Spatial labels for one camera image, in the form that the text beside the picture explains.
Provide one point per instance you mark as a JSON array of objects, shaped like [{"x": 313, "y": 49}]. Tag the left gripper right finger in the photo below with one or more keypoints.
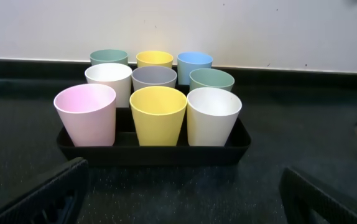
[{"x": 315, "y": 203}]

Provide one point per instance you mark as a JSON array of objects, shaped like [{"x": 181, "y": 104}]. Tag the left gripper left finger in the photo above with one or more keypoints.
[{"x": 54, "y": 194}]

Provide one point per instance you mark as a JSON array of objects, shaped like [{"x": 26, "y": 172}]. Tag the pink cup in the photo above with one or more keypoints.
[{"x": 88, "y": 119}]

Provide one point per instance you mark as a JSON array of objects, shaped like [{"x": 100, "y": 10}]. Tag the black tray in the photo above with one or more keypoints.
[{"x": 153, "y": 154}]

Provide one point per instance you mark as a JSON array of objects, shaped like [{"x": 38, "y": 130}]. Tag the yellow cup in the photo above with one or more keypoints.
[
  {"x": 154, "y": 59},
  {"x": 158, "y": 119}
]

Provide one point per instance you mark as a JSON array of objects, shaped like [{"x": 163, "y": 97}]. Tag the white cup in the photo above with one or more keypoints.
[
  {"x": 211, "y": 119},
  {"x": 113, "y": 79}
]

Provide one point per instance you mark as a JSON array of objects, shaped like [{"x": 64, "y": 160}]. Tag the green cup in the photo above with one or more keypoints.
[
  {"x": 109, "y": 57},
  {"x": 211, "y": 79}
]

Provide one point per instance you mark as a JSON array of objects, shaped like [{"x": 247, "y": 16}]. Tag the grey cup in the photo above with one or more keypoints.
[{"x": 153, "y": 77}]

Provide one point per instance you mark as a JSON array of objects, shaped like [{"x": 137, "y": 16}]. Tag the blue cup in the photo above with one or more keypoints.
[{"x": 191, "y": 67}]

